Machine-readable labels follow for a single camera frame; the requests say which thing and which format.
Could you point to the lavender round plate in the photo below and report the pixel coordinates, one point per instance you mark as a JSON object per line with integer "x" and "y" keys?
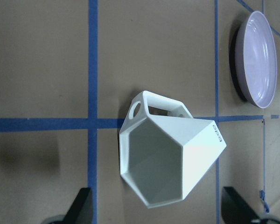
{"x": 256, "y": 60}

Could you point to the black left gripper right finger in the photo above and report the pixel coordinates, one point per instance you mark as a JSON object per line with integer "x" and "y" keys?
{"x": 235, "y": 210}

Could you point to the white faceted cup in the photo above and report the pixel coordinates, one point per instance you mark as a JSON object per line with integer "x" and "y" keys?
{"x": 164, "y": 151}

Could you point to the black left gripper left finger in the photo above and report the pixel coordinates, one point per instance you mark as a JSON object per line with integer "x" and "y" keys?
{"x": 81, "y": 210}

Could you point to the brown paper table cover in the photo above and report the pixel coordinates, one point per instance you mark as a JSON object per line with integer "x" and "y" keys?
{"x": 69, "y": 70}

